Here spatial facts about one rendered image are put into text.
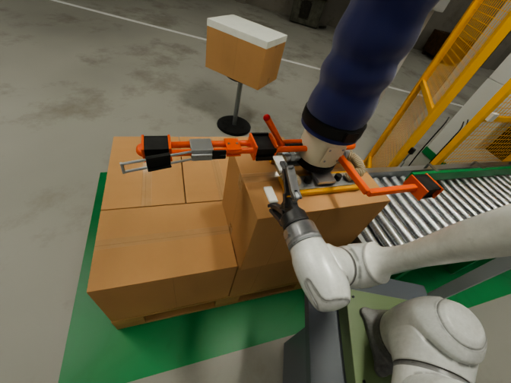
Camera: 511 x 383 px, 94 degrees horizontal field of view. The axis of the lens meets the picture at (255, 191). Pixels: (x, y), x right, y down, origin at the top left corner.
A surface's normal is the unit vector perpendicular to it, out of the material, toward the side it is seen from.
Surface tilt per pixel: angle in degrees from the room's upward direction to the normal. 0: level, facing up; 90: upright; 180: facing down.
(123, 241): 0
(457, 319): 2
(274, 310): 0
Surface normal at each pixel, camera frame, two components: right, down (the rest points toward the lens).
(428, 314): -0.70, -0.69
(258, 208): 0.19, -0.67
